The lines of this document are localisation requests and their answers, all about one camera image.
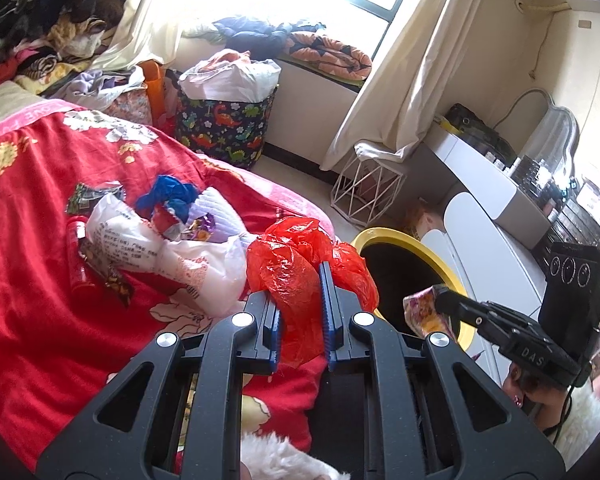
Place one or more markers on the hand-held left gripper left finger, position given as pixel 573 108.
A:
pixel 275 340

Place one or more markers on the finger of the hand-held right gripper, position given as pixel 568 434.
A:
pixel 460 307

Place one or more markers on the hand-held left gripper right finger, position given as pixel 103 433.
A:
pixel 326 310

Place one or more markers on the pink yellow snack packet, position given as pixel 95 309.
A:
pixel 424 310

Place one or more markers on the red plastic bag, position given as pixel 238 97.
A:
pixel 285 270

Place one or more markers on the yellow-rimmed trash bin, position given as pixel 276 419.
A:
pixel 415 246

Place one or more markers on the person's right hand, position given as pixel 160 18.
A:
pixel 535 390

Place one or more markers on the clear cosmetics organizer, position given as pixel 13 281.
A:
pixel 585 215

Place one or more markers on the cardboard box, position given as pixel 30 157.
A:
pixel 425 222

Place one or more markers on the white fluffy cloth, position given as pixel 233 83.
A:
pixel 280 457

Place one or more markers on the white fluffy rug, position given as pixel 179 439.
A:
pixel 587 420

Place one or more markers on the purple candy wrapper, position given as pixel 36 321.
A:
pixel 202 225

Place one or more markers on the white desk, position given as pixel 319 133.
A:
pixel 480 170

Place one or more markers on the white quilted pad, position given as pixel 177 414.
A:
pixel 221 210

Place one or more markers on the crumpled red wrapper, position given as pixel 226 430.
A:
pixel 164 222

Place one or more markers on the ornate framed mirror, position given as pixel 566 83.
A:
pixel 550 135

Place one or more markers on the brown snack wrapper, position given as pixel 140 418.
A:
pixel 110 277

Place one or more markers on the white printed plastic bag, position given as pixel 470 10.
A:
pixel 125 240

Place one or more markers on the blue plastic bag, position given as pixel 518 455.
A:
pixel 167 192

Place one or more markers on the red tube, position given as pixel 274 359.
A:
pixel 77 260

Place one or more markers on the dinosaur print storage basket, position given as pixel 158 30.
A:
pixel 220 125

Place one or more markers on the cream curtain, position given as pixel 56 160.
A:
pixel 140 15
pixel 410 75

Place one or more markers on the red floral blanket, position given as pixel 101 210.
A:
pixel 30 310

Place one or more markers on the orange patterned blanket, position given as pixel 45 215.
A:
pixel 330 55

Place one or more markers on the orange cloth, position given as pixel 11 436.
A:
pixel 225 57

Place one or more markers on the floral fabric bag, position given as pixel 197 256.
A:
pixel 130 107

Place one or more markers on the orange bag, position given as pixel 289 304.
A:
pixel 155 85

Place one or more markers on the navy jacket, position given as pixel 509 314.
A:
pixel 250 32

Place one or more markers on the lilac cloth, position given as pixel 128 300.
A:
pixel 95 85

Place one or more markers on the beige bed sheet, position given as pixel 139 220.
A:
pixel 5 102

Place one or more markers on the pile of clothes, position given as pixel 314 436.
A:
pixel 50 15

